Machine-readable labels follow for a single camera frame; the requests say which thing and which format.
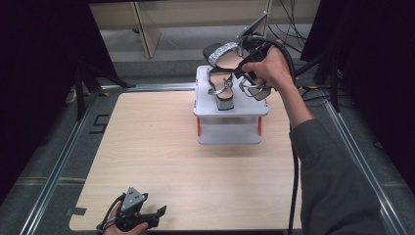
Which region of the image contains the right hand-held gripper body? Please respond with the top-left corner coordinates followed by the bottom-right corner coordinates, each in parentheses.
top-left (239, 11), bottom-right (274, 63)

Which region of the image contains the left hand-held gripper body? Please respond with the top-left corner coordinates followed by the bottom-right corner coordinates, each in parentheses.
top-left (115, 186), bottom-right (155, 233)

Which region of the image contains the silver block-heel sandal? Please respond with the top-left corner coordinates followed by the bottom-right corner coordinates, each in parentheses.
top-left (206, 66), bottom-right (236, 112)
top-left (202, 41), bottom-right (274, 102)

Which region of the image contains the white two-tier shoe rack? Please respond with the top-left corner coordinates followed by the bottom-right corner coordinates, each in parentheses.
top-left (193, 64), bottom-right (271, 146)

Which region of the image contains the person's left hand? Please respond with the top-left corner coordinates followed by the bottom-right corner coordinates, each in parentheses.
top-left (102, 201), bottom-right (151, 235)

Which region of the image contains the person's right hand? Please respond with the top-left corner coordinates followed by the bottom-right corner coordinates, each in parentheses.
top-left (241, 38), bottom-right (296, 96)

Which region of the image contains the black metal stand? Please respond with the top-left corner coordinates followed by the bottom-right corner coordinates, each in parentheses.
top-left (71, 60), bottom-right (137, 122)
top-left (290, 45), bottom-right (343, 114)

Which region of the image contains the light wooden desk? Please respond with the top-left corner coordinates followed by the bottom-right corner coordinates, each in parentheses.
top-left (89, 0), bottom-right (321, 60)

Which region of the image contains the dark curtain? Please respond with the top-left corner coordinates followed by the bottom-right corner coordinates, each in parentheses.
top-left (299, 0), bottom-right (415, 185)
top-left (0, 0), bottom-right (119, 204)

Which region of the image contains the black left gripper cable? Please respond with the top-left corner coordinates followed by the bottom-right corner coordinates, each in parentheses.
top-left (95, 191), bottom-right (127, 235)

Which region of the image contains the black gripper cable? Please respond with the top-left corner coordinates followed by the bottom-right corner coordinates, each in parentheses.
top-left (248, 33), bottom-right (300, 235)
top-left (95, 191), bottom-right (127, 235)

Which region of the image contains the bundle of black cables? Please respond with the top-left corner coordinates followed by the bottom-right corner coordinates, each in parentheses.
top-left (266, 0), bottom-right (309, 56)

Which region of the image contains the black floor cable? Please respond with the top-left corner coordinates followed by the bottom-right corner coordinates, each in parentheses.
top-left (300, 87), bottom-right (337, 109)

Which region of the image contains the metal floor rail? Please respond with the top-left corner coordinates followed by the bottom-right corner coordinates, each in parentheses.
top-left (100, 81), bottom-right (198, 93)
top-left (321, 89), bottom-right (409, 235)
top-left (19, 90), bottom-right (101, 235)

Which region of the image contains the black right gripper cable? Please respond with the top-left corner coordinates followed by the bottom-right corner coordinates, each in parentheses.
top-left (248, 33), bottom-right (300, 235)

